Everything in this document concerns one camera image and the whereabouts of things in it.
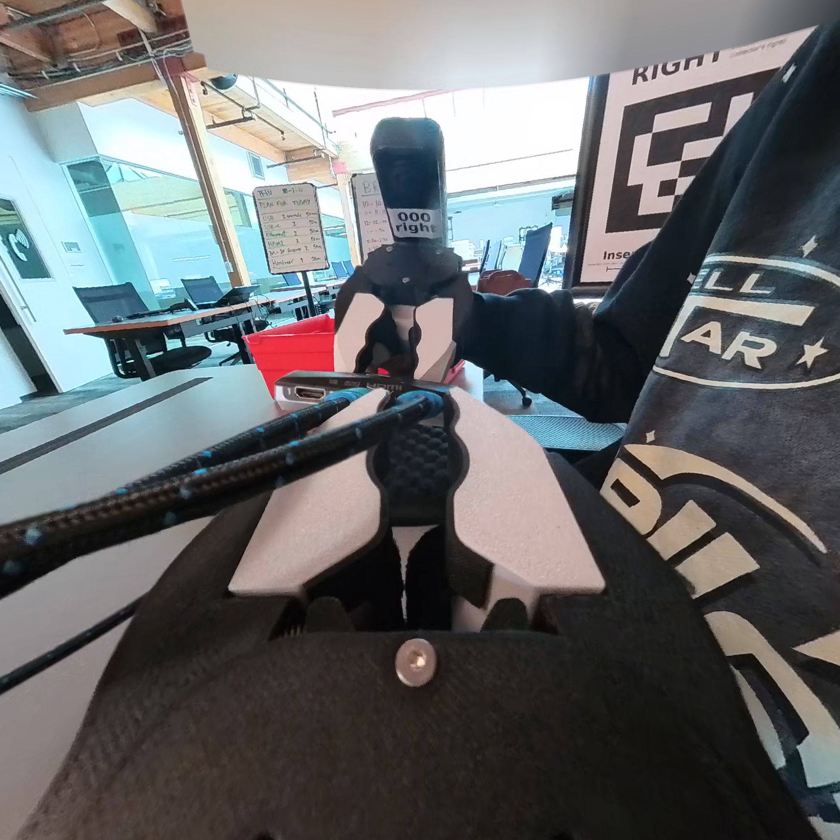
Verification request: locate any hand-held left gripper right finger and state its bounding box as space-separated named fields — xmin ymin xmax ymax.
xmin=450 ymin=389 xmax=606 ymax=632

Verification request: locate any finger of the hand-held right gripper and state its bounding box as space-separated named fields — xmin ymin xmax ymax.
xmin=335 ymin=293 xmax=389 ymax=376
xmin=408 ymin=297 xmax=458 ymax=383

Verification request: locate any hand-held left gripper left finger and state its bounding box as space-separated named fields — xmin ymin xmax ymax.
xmin=228 ymin=394 xmax=395 ymax=598

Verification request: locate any red plastic bin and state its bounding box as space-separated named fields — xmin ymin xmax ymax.
xmin=241 ymin=314 xmax=468 ymax=399
xmin=476 ymin=269 xmax=534 ymax=296

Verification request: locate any grey hdmi port adapter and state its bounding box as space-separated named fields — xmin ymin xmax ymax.
xmin=272 ymin=369 xmax=455 ymax=412

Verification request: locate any black braided hdmi cable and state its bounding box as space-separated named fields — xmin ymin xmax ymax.
xmin=0 ymin=386 xmax=454 ymax=598

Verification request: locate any person's right forearm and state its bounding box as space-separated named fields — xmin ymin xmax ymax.
xmin=459 ymin=287 xmax=657 ymax=424

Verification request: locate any handwritten whiteboard on stand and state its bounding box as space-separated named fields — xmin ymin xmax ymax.
xmin=350 ymin=172 xmax=389 ymax=265
xmin=252 ymin=182 xmax=329 ymax=322

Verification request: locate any black office chair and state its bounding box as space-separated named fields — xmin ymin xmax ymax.
xmin=521 ymin=222 xmax=555 ymax=290
xmin=180 ymin=276 xmax=270 ymax=365
xmin=72 ymin=282 xmax=212 ymax=380

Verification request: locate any wooden office desk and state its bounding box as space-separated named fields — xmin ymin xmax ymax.
xmin=64 ymin=289 xmax=342 ymax=382

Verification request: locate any fiducial marker board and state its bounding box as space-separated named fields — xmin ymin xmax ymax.
xmin=566 ymin=39 xmax=798 ymax=290

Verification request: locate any green phone sign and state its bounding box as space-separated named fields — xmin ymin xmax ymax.
xmin=0 ymin=197 xmax=52 ymax=282

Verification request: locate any thin black cable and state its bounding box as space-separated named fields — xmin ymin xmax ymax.
xmin=0 ymin=597 xmax=144 ymax=695

